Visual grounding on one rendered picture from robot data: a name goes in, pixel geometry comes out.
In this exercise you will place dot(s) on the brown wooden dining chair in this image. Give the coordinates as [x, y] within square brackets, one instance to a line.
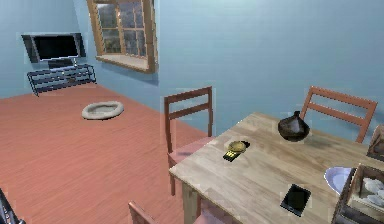
[340, 108]
[143, 215]
[188, 133]

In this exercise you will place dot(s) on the beige round pet bed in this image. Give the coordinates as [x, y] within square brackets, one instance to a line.
[102, 110]

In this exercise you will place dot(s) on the light wooden dining table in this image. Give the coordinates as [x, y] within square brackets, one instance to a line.
[266, 173]

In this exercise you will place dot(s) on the dark brown round vase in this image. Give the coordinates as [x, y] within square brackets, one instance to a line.
[293, 128]

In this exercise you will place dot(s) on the wooden framed window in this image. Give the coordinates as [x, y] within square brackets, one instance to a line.
[124, 30]

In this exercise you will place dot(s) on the dark low television stand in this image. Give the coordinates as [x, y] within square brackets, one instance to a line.
[60, 77]

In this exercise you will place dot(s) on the black flat television set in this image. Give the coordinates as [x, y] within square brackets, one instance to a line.
[56, 46]

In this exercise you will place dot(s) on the pale blue bowl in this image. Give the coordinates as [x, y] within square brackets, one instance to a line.
[336, 178]

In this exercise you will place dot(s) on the black metal object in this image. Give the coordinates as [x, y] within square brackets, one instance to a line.
[6, 208]

